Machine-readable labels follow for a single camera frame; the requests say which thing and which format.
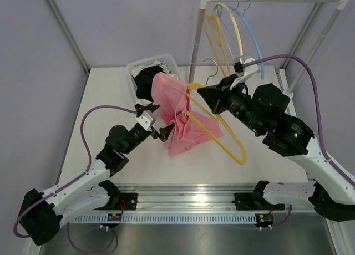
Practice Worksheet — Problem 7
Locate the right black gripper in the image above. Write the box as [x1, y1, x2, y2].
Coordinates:
[199, 74, 265, 135]

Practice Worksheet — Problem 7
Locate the yellow hanger back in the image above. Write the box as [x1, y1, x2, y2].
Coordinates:
[185, 58, 247, 166]

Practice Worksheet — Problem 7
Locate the yellow hanger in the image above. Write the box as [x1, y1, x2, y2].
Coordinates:
[202, 11, 231, 77]
[185, 58, 247, 166]

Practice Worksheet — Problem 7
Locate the pink t shirt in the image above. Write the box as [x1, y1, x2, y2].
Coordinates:
[151, 72, 223, 156]

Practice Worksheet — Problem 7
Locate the black t shirt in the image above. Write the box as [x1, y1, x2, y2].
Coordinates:
[134, 66, 164, 102]

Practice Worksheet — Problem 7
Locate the green and white t shirt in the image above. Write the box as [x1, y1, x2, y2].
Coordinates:
[153, 60, 174, 74]

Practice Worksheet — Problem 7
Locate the yellow hanger front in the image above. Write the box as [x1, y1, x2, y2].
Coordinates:
[202, 11, 231, 77]

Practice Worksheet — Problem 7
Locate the cream plastic hanger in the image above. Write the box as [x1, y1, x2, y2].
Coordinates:
[216, 0, 244, 56]

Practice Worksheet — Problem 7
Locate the light blue hanger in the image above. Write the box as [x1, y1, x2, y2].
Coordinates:
[217, 0, 266, 80]

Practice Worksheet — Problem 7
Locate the white printed t shirt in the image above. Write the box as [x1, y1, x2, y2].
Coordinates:
[135, 97, 154, 106]

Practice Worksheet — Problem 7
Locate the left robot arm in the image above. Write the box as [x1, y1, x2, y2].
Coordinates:
[13, 104, 175, 246]

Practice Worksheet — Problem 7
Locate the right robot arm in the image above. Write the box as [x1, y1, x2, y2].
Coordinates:
[197, 75, 354, 222]

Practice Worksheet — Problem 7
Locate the white plastic basket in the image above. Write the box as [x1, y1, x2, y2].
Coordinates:
[126, 54, 185, 101]

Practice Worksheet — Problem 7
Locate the metal clothes rack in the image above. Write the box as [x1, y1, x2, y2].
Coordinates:
[187, 0, 355, 98]

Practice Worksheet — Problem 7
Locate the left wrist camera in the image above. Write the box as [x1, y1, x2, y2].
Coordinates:
[136, 112, 155, 131]

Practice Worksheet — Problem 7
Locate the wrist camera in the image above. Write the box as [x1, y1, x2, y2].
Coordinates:
[230, 55, 258, 90]
[136, 112, 155, 131]

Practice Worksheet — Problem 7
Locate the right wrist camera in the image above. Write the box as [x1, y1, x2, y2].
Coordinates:
[230, 55, 258, 90]

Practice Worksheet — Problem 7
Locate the aluminium mounting rail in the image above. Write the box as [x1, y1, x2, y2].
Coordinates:
[74, 182, 339, 211]

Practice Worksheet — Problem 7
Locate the white slotted cable duct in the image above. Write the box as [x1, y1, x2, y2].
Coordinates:
[72, 213, 256, 225]

